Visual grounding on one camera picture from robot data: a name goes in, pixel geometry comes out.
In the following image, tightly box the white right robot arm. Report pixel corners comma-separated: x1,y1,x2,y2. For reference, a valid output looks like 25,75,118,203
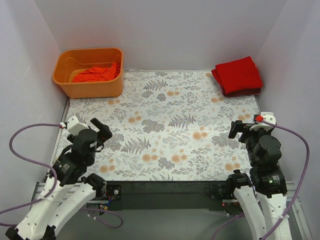
226,120,292,240

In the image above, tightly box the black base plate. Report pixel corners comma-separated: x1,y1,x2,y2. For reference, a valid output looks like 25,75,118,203
87,180,236,211

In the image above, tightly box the red t shirt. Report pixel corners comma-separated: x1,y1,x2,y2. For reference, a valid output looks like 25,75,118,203
211,56,263,93

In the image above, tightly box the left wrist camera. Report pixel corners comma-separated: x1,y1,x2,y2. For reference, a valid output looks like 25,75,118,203
59,115,98,155

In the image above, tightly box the orange plastic basin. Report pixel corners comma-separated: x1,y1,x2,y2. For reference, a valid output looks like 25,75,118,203
52,47,124,99

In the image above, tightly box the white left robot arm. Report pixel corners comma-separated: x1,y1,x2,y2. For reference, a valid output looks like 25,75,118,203
5,116,113,240

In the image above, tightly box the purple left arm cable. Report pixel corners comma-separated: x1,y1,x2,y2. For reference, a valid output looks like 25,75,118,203
0,122,124,230

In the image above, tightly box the floral patterned table mat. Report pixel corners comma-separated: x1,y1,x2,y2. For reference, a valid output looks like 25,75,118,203
67,71,260,181

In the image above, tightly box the aluminium frame rail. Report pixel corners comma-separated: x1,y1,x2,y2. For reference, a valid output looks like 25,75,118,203
21,180,313,240

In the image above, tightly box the folded dark maroon t shirt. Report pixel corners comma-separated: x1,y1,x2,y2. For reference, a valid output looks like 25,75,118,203
220,87,261,98

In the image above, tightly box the orange t shirt in basin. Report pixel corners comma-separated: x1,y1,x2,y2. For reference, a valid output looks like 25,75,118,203
72,61,121,83

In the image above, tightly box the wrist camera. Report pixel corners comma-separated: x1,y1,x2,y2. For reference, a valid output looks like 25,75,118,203
59,115,98,155
249,112,282,168

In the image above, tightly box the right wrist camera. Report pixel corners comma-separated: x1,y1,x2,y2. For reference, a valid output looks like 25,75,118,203
249,112,282,168

